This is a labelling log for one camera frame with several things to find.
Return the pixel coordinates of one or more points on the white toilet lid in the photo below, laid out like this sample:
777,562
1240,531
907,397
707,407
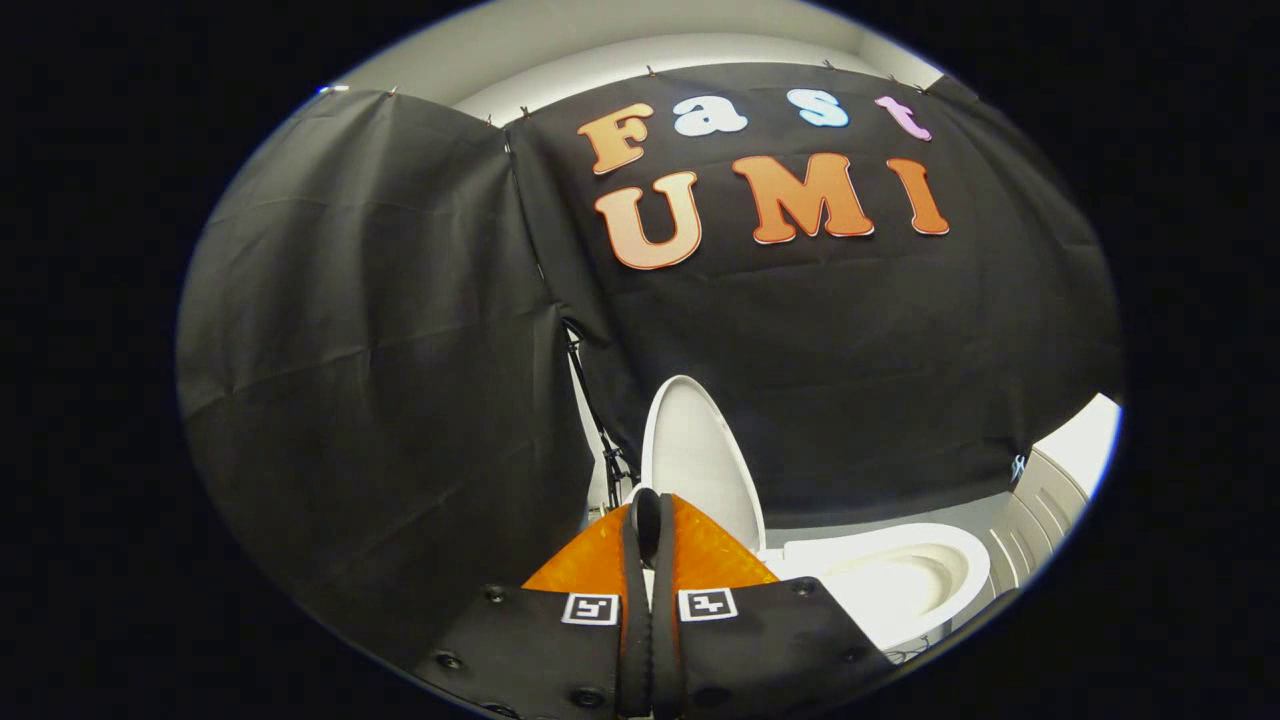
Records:
700,460

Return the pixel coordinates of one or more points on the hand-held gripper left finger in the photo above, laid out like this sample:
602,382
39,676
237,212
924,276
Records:
634,620

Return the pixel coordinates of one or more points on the white toilet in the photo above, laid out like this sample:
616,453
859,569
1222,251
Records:
900,580

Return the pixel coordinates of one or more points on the black backdrop cloth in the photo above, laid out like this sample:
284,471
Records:
400,350

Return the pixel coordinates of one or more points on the white drawer cabinet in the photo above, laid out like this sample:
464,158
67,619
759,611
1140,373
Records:
1040,520

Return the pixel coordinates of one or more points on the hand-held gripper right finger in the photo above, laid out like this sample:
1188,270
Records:
665,620

